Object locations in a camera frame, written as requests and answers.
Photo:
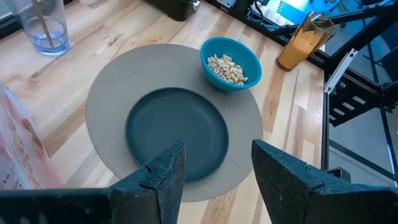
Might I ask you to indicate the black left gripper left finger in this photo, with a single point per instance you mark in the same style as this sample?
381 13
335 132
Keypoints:
149 199

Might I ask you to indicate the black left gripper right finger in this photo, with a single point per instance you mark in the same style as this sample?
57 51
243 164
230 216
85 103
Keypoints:
295 193

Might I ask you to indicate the pink strawberry yogurt cereal box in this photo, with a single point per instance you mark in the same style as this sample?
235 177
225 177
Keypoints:
21 149

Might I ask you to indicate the dark green plate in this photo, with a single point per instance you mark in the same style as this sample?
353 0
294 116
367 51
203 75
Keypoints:
174 121

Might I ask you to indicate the white aluminium bar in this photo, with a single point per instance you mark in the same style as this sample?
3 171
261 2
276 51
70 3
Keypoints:
340 71

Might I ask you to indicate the round grey placemat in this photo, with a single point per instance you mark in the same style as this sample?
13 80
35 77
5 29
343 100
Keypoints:
124 71

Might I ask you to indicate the cereal rings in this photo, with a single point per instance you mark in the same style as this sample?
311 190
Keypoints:
227 70

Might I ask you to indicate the amber tumbler of juice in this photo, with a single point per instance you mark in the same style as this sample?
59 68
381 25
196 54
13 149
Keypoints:
298 46

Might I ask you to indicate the teal bowl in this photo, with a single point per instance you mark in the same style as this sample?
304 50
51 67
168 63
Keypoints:
230 46

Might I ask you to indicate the black toaster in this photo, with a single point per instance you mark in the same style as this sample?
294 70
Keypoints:
174 9

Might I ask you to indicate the clear drinking glass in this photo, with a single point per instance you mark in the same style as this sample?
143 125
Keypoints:
28 28

